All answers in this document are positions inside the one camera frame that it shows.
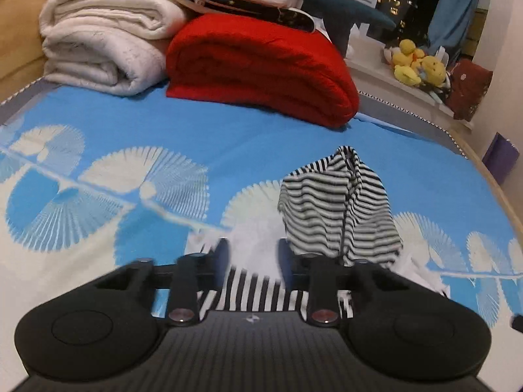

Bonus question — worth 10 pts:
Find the white window sill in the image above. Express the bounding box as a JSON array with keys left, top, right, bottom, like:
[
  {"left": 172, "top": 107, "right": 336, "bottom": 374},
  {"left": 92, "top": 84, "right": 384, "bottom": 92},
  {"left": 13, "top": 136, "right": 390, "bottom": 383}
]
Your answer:
[{"left": 319, "top": 28, "right": 475, "bottom": 132}]

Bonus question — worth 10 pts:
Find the black white striped small garment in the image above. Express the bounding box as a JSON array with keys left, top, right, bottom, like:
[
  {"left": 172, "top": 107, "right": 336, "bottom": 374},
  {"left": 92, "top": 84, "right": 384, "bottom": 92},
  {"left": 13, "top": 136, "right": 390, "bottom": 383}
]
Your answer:
[{"left": 196, "top": 146, "right": 405, "bottom": 321}]

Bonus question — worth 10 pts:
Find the purple box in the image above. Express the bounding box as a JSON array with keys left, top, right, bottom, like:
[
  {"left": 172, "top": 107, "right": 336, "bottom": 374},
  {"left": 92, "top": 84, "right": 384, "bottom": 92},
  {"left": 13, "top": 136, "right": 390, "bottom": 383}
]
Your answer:
[{"left": 482, "top": 132, "right": 520, "bottom": 185}]

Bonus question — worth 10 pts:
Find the teal shark plush toy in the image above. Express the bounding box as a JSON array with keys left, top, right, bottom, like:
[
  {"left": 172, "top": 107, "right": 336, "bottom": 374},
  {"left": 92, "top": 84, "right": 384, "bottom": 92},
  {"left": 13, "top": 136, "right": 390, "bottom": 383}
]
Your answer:
[{"left": 241, "top": 0, "right": 398, "bottom": 56}]

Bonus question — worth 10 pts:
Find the blue white printed bedspread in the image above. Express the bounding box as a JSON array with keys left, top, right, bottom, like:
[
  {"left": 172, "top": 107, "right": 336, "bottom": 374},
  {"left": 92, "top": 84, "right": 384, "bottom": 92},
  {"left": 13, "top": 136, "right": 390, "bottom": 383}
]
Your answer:
[{"left": 0, "top": 79, "right": 523, "bottom": 376}]

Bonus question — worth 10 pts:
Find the red folded blanket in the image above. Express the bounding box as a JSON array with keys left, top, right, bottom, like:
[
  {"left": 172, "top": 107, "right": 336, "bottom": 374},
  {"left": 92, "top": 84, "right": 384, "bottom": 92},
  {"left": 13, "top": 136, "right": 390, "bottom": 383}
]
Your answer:
[{"left": 165, "top": 13, "right": 360, "bottom": 128}]

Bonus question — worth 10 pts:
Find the yellow upholstered headboard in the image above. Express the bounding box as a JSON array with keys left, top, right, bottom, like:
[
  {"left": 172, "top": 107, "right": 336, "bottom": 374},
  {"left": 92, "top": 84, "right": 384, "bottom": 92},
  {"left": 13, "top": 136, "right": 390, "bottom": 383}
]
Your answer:
[{"left": 0, "top": 0, "right": 75, "bottom": 104}]

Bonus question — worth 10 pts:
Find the white folded blanket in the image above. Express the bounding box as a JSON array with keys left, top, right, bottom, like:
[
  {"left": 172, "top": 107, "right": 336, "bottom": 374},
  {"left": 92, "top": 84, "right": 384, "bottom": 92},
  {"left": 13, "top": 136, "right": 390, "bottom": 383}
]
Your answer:
[{"left": 39, "top": 0, "right": 189, "bottom": 97}]

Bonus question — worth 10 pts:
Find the yellow duck plush toy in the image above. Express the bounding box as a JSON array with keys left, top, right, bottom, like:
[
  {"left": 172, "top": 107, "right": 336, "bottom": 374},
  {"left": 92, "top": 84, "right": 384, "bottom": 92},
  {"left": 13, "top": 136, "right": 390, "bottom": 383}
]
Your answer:
[
  {"left": 420, "top": 55, "right": 447, "bottom": 86},
  {"left": 399, "top": 38, "right": 426, "bottom": 67},
  {"left": 393, "top": 64, "right": 422, "bottom": 87}
]

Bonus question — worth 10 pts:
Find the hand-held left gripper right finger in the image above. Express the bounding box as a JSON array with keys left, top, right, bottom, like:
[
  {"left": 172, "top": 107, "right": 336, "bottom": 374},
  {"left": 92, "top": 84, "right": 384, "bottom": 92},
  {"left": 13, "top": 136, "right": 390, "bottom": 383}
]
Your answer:
[{"left": 278, "top": 237, "right": 410, "bottom": 328}]

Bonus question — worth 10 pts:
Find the brown fabric bag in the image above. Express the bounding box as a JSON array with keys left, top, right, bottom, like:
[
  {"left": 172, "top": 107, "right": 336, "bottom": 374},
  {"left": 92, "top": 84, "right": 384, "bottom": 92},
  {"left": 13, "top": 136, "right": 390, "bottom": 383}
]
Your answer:
[{"left": 445, "top": 59, "right": 494, "bottom": 122}]

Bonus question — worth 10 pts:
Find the blue curtain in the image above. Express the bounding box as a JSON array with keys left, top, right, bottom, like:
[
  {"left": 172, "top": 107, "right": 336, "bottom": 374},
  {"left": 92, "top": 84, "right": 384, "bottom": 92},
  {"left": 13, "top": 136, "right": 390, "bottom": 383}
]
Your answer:
[{"left": 427, "top": 0, "right": 498, "bottom": 56}]

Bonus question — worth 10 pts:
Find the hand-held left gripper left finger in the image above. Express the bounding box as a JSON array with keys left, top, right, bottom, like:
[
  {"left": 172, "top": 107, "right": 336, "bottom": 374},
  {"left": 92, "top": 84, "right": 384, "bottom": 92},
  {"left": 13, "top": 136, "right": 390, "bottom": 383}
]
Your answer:
[{"left": 96, "top": 237, "right": 232, "bottom": 328}]

